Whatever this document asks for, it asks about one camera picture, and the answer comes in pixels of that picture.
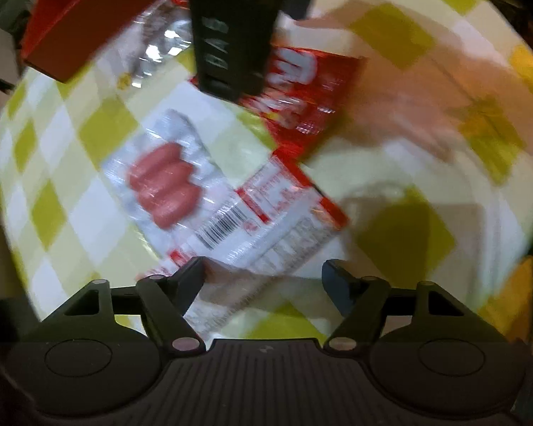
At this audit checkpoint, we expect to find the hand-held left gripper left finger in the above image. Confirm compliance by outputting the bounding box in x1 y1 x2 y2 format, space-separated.
40 256 206 357

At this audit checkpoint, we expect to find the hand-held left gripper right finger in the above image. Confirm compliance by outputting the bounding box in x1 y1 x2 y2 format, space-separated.
321 258 472 353

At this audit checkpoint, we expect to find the white sausage packet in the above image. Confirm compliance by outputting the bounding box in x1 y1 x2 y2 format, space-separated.
101 108 352 340

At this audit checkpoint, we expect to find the red snack packet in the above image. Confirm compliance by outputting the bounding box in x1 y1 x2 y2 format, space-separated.
190 45 368 166

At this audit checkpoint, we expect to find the red cardboard box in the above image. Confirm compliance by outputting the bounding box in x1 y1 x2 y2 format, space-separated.
20 0 193 84

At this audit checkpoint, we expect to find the person's right hand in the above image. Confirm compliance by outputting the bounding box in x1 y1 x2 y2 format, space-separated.
292 0 472 163

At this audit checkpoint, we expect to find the clear plastic packet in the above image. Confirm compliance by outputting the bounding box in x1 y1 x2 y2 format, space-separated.
118 0 197 92

